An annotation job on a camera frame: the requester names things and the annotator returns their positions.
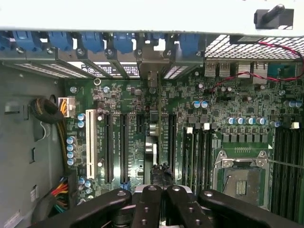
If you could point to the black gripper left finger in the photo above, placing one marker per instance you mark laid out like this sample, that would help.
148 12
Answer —
147 209

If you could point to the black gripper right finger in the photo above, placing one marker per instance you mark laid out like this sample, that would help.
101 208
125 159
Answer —
185 211

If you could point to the black RAM slot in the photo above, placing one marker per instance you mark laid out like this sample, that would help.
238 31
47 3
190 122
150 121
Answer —
284 171
300 171
197 161
211 161
276 171
205 161
292 171

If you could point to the metal CPU socket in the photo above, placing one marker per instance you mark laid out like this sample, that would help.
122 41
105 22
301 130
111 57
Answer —
242 180

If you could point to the long black expansion slot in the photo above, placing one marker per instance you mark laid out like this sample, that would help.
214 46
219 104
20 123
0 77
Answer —
108 147
172 145
124 147

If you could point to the short black expansion slot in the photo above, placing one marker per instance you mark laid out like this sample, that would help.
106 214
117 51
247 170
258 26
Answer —
140 123

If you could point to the white expansion slot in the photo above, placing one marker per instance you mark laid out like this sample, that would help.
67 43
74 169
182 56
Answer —
91 142

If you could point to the green motherboard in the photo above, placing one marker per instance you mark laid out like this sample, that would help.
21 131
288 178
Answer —
133 99

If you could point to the thin metal locking lever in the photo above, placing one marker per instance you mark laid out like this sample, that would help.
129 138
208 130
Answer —
285 164

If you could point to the white power connector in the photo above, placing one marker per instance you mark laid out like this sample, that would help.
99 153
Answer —
66 107

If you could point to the perforated metal slot cover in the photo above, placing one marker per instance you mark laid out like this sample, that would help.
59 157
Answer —
175 72
64 70
39 70

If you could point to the black open PC case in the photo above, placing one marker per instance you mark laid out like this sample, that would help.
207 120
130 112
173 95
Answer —
23 142

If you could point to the blue card retainer clip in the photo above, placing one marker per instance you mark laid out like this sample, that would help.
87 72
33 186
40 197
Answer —
190 44
4 41
92 41
123 42
60 40
25 40

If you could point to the black case lock knob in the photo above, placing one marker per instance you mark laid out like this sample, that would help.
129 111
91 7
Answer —
273 15

